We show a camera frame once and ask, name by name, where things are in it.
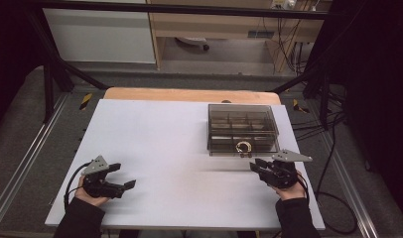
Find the person's right hand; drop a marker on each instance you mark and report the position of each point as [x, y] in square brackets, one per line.
[294, 193]

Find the office chair base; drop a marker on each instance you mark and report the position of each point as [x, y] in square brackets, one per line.
[193, 41]

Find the person's left hand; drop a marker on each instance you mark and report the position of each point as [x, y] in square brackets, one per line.
[89, 200]

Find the aluminium floor rail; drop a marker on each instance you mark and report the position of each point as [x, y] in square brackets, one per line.
[351, 185]
[27, 158]

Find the wooden table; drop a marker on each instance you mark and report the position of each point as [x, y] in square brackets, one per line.
[189, 95]

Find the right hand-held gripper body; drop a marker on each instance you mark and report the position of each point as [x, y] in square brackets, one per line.
[282, 175]

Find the yellow black floor tape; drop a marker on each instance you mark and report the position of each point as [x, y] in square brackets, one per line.
[85, 101]
[299, 106]

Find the white power strip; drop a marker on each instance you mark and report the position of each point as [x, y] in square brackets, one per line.
[282, 3]

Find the white cabinet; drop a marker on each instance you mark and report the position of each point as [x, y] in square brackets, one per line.
[97, 36]

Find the dark curtain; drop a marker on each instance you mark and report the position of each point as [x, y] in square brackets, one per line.
[378, 99]
[11, 66]

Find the smoky transparent drawer box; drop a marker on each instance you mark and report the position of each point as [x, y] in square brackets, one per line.
[242, 125]

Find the light wooden desk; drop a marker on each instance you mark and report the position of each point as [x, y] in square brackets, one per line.
[222, 26]

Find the black metal frame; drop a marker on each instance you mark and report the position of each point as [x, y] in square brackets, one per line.
[189, 9]

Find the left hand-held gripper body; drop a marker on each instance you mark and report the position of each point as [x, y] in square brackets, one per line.
[98, 189]

